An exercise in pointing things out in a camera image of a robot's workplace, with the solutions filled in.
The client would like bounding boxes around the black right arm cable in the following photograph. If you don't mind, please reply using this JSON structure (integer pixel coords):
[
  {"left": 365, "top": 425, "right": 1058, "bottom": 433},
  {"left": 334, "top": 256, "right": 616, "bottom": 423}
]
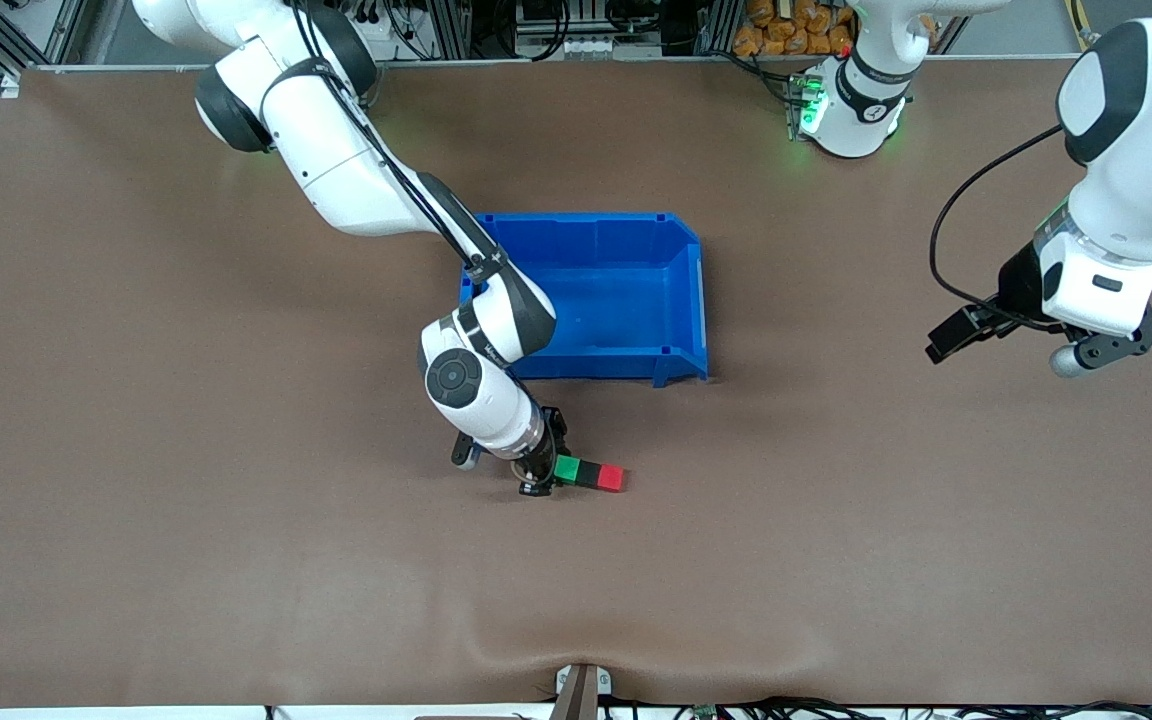
[{"left": 284, "top": 0, "right": 499, "bottom": 283}]

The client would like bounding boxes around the bag of orange snacks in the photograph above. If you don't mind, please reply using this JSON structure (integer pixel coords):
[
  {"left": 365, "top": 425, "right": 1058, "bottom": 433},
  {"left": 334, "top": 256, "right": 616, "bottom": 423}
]
[{"left": 732, "top": 0, "right": 856, "bottom": 57}]

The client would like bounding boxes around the blue plastic storage bin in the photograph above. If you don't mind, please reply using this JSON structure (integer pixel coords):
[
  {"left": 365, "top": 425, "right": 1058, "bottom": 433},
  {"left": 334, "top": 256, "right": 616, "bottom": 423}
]
[{"left": 460, "top": 211, "right": 710, "bottom": 390}]

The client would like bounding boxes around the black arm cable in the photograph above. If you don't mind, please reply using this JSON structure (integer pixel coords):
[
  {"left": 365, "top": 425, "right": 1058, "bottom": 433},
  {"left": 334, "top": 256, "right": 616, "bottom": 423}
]
[
  {"left": 284, "top": 0, "right": 499, "bottom": 283},
  {"left": 928, "top": 124, "right": 1079, "bottom": 333}
]

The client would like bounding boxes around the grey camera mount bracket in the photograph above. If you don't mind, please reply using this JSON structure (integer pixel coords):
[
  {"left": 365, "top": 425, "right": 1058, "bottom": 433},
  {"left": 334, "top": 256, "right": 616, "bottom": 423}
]
[{"left": 553, "top": 663, "right": 613, "bottom": 720}]

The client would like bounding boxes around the grey metal device box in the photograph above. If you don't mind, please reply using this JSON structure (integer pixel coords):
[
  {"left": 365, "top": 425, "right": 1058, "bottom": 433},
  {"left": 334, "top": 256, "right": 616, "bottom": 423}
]
[{"left": 514, "top": 0, "right": 639, "bottom": 63}]

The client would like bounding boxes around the white power strip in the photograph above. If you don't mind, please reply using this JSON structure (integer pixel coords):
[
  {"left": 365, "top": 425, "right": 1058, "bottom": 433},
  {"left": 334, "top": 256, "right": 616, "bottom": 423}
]
[{"left": 364, "top": 14, "right": 419, "bottom": 64}]

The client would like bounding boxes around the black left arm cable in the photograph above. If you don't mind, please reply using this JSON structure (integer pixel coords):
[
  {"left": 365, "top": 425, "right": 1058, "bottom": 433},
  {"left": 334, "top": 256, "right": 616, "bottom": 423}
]
[{"left": 928, "top": 124, "right": 1079, "bottom": 333}]

